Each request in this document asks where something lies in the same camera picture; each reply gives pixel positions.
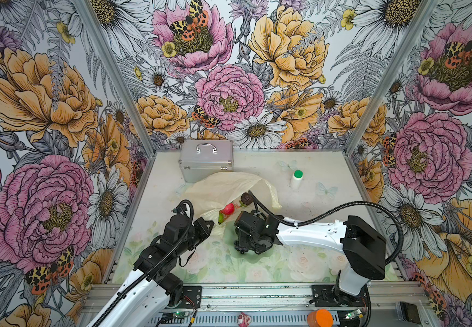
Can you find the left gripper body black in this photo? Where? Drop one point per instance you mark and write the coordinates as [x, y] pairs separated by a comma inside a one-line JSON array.
[[190, 243]]

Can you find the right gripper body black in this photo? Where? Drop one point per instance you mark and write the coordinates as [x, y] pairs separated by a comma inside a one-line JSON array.
[[251, 242]]

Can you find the green bumpy fruit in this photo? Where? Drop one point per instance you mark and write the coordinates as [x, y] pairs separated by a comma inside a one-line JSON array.
[[221, 218]]

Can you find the red pink apple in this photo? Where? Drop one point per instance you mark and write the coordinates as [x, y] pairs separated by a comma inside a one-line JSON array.
[[228, 210]]

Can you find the translucent yellow plastic bag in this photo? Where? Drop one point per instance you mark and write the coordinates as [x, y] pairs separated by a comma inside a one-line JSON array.
[[212, 194]]

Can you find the dark brown fruit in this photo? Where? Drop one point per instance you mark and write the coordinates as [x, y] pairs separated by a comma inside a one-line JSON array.
[[246, 199]]

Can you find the light green wavy plate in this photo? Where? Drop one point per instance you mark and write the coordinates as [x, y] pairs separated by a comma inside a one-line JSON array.
[[230, 237]]

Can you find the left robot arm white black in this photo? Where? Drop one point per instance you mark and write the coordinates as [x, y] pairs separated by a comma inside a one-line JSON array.
[[151, 286]]

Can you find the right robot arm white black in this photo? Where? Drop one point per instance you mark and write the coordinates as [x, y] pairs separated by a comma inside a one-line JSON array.
[[363, 247]]

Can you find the white bottle green cap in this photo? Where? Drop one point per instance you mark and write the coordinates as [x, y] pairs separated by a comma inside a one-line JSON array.
[[296, 179]]

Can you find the silver metal case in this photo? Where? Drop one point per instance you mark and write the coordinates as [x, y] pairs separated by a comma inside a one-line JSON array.
[[201, 158]]

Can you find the red white small object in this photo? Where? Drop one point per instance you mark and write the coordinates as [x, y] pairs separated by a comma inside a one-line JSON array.
[[243, 320]]

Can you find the orange round cap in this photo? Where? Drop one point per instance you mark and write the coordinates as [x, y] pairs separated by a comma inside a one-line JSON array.
[[320, 318]]

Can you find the black phone device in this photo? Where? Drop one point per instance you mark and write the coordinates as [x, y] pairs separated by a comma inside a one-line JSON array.
[[408, 312]]

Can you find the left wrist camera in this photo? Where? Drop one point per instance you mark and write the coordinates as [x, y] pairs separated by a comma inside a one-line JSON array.
[[178, 226]]

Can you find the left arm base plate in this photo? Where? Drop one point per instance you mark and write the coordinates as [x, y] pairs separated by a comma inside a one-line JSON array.
[[186, 297]]

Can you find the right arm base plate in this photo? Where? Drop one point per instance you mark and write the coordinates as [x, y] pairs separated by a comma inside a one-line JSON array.
[[326, 295]]

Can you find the aluminium frame rail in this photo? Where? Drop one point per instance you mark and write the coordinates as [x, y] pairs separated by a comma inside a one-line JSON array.
[[287, 304]]

